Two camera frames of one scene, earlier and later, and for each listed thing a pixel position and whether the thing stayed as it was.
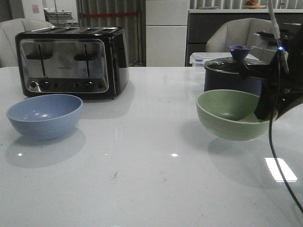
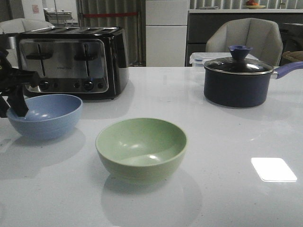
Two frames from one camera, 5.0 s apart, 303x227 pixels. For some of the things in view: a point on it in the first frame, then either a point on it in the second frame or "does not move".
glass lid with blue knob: x=237 y=64 does not move
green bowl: x=229 y=115 → x=140 y=151
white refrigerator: x=166 y=32 does not move
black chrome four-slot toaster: x=87 y=63 does not move
